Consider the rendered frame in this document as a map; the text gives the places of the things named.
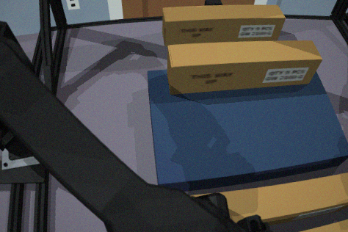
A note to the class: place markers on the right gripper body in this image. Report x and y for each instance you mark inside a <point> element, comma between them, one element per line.
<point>217,199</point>

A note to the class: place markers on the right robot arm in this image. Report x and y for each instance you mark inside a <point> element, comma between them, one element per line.
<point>40,125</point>

